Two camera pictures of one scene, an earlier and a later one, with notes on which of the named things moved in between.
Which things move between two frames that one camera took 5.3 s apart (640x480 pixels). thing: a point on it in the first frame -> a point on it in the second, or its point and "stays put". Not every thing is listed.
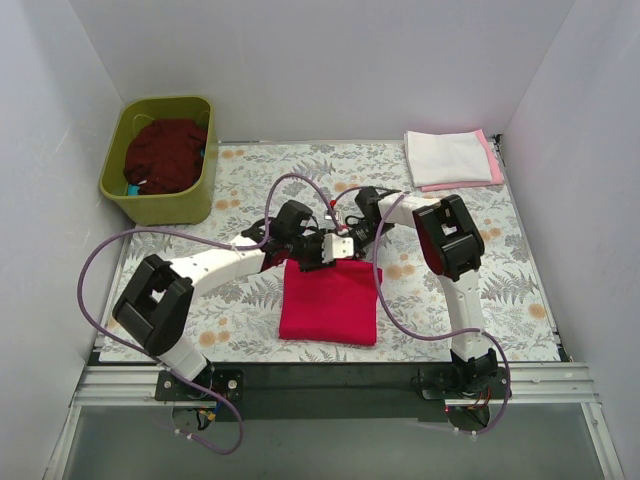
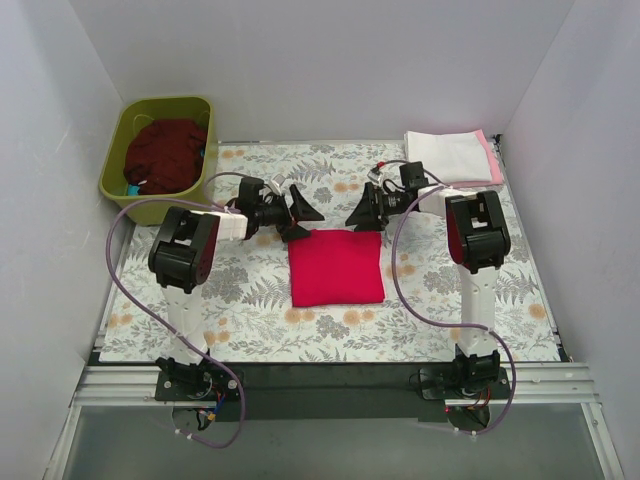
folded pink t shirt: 496,174 stays put
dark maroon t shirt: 164,156 stays put
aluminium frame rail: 528,384 stays put
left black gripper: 310,253 -> 289,216
